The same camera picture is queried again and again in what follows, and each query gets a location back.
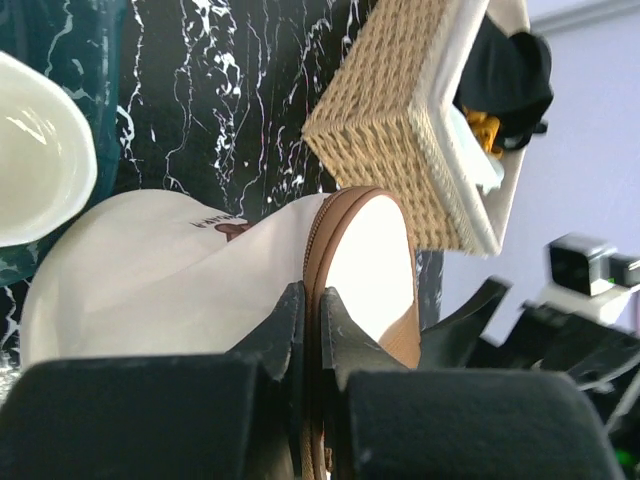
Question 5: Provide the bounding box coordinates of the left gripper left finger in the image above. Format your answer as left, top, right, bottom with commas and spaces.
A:
1, 283, 305, 479

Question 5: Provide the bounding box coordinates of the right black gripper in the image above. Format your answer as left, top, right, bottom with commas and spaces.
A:
419, 277, 639, 479

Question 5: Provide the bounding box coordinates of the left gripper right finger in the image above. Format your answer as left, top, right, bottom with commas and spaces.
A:
320, 289, 624, 479

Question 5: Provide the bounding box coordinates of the wicker basket with liner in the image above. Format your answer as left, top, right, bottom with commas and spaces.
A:
302, 1, 530, 256

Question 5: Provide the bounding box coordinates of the cream round laundry bag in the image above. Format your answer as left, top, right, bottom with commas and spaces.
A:
20, 186, 421, 479

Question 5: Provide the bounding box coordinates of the cream ceramic cup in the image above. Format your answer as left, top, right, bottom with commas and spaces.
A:
1, 52, 98, 247

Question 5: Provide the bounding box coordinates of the teal plastic tub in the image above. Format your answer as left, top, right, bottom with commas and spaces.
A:
1, 1, 127, 285

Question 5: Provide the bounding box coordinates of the mustard yellow garment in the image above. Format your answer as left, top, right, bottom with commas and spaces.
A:
462, 107, 504, 160

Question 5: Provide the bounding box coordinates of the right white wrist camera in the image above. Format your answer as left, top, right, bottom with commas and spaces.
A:
537, 233, 639, 326

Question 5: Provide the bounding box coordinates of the black garment in basket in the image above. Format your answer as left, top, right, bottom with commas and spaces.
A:
454, 16, 554, 151

